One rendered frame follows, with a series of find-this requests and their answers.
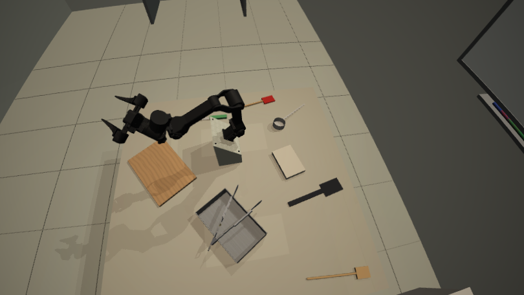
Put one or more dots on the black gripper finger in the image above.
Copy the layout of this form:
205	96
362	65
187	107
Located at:
128	100
113	128

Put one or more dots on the grey saucepan with long handle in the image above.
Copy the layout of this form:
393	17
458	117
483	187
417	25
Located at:
279	123

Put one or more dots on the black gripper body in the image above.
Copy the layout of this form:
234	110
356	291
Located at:
121	136

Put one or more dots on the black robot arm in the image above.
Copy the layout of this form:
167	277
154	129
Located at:
177	126

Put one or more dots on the red spatula with wooden handle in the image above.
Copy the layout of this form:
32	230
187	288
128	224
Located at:
266	100

